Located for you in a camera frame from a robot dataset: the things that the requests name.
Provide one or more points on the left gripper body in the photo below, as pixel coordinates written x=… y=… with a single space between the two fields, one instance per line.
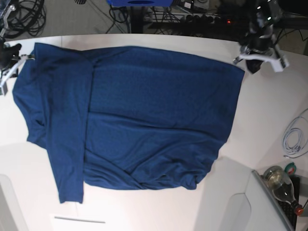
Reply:
x=258 y=43

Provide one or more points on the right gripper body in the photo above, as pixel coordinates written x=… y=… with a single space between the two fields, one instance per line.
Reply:
x=9 y=56

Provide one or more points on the dark blue t-shirt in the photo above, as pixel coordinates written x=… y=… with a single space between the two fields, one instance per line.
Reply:
x=127 y=118

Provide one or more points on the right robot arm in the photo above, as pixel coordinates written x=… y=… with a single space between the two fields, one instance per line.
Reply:
x=8 y=9

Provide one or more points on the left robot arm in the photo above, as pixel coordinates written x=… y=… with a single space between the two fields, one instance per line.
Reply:
x=263 y=14

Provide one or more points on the green tape roll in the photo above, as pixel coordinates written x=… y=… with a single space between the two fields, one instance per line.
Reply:
x=290 y=169

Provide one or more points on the clear glass bottle red cap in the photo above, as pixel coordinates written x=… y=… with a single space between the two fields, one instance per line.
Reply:
x=282 y=188

